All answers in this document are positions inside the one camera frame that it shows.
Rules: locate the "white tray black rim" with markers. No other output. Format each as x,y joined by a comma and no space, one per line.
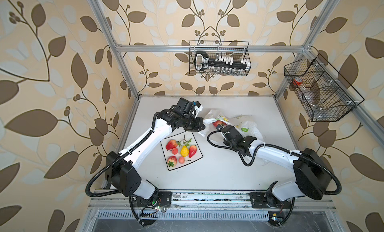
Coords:
189,135

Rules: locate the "small red fake cherry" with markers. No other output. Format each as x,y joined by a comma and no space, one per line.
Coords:
175,151

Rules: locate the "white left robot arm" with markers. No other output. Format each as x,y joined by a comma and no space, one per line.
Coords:
121,168

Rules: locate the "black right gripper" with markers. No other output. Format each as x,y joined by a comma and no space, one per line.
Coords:
225,142

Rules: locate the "small peach fake cherry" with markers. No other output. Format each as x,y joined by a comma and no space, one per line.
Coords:
183,160

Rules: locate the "black handled tool in basket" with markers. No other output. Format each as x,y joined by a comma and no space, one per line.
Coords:
203,61

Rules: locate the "black wire basket wall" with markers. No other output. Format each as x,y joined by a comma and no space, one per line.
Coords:
326,94
235,49

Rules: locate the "black wire basket back wall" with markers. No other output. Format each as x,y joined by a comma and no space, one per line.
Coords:
235,49

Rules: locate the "white plastic bag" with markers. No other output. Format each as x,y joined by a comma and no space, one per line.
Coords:
244,124

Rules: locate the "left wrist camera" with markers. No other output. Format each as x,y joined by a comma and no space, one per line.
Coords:
197,107

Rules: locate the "red fake pear with stem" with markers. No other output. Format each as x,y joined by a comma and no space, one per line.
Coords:
172,144

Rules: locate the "black wire basket right wall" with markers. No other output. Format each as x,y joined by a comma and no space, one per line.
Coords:
326,94

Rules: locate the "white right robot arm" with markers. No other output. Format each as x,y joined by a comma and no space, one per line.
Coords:
312,178

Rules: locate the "red fake strawberry green leaves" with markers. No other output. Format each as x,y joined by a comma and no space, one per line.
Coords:
219,123

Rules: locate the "red capped bottle in basket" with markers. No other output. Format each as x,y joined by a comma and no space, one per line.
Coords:
297,82

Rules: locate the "yellow fake lemon with leaves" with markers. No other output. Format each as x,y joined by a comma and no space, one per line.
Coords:
184,145

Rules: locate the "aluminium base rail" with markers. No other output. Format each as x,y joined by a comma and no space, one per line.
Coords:
206,205

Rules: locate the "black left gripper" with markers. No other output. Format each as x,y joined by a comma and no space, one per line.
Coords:
197,126

